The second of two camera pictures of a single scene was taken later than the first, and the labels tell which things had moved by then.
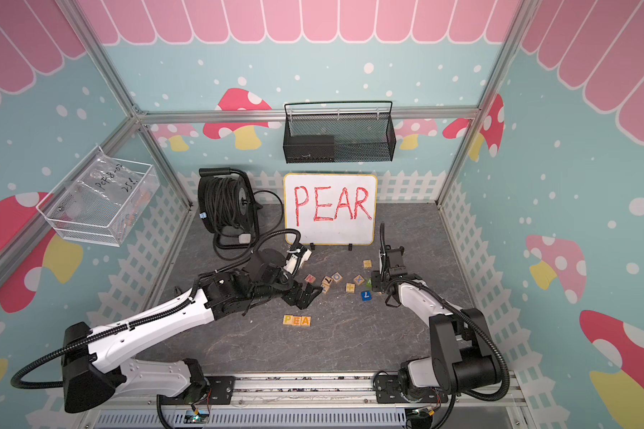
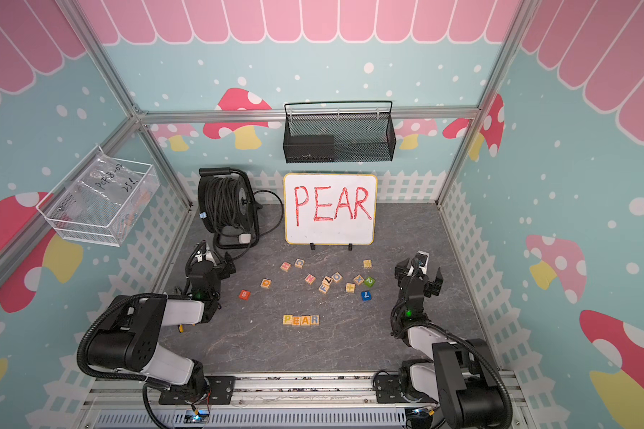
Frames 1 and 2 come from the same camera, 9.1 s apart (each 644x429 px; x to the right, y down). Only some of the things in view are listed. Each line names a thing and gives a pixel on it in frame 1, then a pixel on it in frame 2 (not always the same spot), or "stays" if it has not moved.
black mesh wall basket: [338, 131] stays
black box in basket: [310, 148] stays
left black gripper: [306, 298] -> [223, 268]
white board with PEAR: [331, 209] stays
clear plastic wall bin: [100, 200] stays
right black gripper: [375, 279] -> [402, 273]
